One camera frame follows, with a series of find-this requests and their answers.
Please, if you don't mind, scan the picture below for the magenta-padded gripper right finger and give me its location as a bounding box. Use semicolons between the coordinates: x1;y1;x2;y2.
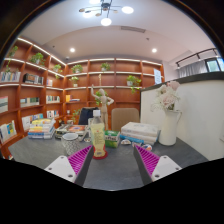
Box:
133;144;183;186

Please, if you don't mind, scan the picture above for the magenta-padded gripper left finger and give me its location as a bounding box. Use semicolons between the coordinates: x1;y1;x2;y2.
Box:
44;144;95;187

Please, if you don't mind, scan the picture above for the clear bottle with yellow drink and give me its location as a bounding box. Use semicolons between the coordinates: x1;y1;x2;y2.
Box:
90;109;107;158

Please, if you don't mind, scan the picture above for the white jug vase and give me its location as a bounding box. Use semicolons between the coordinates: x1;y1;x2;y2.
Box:
158;109;183;147

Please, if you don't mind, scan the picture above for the stack of magazines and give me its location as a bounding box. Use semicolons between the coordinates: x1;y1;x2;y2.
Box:
54;123;90;141

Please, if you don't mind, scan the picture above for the stack of colourful books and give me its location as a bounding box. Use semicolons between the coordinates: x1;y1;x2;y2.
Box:
27;118;57;140

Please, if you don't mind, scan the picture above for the stack of white books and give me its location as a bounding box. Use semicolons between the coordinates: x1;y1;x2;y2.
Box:
119;121;162;146

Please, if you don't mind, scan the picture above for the dark chair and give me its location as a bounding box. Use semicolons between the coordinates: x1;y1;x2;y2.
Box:
77;106;100;126

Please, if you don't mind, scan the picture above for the green and white box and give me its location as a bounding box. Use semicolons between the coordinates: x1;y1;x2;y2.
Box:
104;129;121;149

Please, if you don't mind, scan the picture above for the beige chair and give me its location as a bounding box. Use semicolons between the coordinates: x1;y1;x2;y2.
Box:
110;107;140;133

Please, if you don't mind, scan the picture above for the pink and white flower bouquet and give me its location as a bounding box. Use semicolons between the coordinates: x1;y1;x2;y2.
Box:
149;80;182;113

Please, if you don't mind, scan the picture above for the wooden artist mannequin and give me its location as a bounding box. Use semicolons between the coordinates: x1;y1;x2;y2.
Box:
90;73;115;131

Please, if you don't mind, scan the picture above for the grey curtain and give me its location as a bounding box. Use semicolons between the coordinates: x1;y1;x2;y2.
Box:
178;59;209;78

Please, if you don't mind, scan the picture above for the ceiling air vent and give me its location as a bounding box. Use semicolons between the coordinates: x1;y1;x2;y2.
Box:
120;25;147;34

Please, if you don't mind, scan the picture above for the branched ceiling lamp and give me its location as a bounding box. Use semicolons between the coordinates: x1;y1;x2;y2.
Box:
78;0;135;27

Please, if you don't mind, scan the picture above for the wooden wall shelf unit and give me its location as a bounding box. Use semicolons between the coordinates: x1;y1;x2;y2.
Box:
0;36;165;159

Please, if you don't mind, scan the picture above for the black track light rail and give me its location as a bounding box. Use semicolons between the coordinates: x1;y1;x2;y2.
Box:
175;47;219;69

